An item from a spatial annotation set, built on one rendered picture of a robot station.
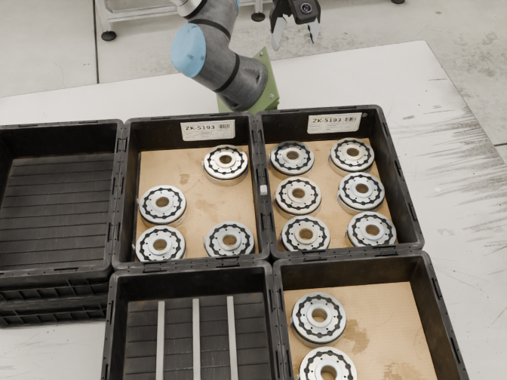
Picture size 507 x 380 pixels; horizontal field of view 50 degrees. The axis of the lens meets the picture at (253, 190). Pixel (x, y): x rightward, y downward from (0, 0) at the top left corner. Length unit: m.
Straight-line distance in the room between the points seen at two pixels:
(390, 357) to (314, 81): 0.93
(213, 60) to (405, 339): 0.77
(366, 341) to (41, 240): 0.71
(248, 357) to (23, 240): 0.55
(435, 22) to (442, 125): 1.71
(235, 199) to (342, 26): 2.07
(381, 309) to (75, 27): 2.55
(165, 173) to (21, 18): 2.28
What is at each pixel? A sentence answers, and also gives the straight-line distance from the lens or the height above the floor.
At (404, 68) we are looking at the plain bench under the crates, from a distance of 1.81.
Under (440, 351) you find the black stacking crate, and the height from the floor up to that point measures 0.88.
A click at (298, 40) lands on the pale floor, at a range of 3.04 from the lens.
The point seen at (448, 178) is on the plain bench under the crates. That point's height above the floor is 0.70.
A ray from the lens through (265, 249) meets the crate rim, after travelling 1.04.
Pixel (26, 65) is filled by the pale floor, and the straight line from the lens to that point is 3.09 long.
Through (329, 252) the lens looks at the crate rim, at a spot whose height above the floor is 0.93.
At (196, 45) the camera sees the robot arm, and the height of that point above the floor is 1.01.
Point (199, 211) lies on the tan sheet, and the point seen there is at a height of 0.83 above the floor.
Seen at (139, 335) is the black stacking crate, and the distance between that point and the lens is 1.09.
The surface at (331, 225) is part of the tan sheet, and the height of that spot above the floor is 0.83.
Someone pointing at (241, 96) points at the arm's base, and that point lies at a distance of 1.42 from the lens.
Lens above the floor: 1.81
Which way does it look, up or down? 52 degrees down
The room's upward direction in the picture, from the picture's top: straight up
